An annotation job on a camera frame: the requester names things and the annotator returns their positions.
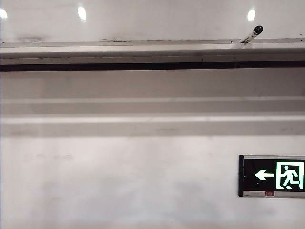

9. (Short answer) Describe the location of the white marker with barcode label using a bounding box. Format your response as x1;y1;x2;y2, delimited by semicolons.
239;24;264;44

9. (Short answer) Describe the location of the white whiteboard with aluminium frame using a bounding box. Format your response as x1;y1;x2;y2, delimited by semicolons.
0;0;305;44

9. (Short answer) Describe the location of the green emergency exit sign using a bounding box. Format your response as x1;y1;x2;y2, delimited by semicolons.
238;154;305;198

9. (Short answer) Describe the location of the aluminium whiteboard tray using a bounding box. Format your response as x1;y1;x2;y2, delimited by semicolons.
0;38;305;72

